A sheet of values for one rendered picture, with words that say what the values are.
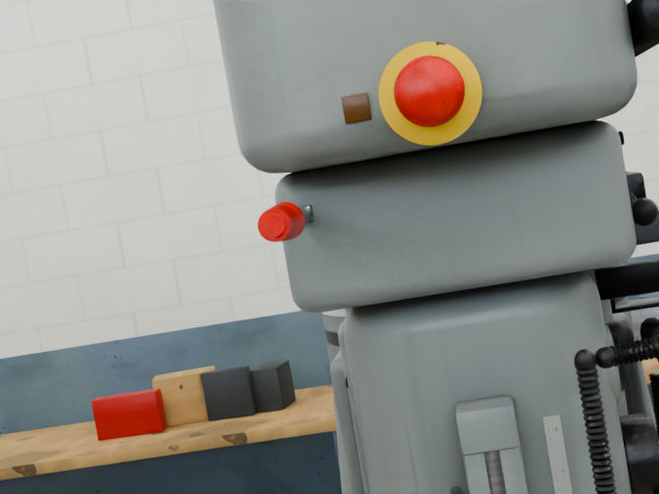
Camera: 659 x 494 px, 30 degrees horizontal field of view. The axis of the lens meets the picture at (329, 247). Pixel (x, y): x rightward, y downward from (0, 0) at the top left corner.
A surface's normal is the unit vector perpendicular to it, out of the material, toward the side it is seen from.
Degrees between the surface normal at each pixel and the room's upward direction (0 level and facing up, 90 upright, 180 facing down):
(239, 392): 90
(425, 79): 86
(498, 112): 117
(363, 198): 90
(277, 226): 90
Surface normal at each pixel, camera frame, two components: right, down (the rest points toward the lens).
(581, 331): 0.55, -0.05
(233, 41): -0.82, 0.17
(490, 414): -0.10, 0.07
